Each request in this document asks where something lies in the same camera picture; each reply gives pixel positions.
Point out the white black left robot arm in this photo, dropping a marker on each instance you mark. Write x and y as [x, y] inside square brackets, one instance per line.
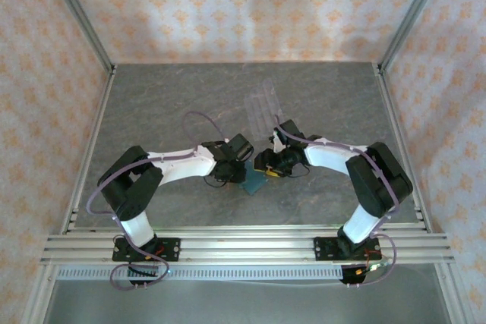
[182, 168]

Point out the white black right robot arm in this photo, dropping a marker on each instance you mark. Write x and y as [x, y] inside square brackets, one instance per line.
[330, 157]

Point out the clear acrylic card stand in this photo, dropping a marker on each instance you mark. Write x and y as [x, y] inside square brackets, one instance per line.
[266, 107]

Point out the aluminium mounting rail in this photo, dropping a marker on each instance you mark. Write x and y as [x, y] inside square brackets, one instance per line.
[247, 248]

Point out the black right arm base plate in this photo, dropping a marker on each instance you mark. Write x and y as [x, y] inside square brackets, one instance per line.
[322, 250]

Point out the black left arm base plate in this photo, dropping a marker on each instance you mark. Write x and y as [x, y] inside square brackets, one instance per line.
[171, 250]

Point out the aluminium table side rail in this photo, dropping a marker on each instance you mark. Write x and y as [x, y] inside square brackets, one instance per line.
[90, 149]
[400, 149]

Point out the aluminium frame post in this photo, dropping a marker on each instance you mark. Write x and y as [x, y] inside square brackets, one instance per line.
[412, 16]
[81, 16]

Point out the aluminium frame leg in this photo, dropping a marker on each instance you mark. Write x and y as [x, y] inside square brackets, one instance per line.
[41, 293]
[450, 293]

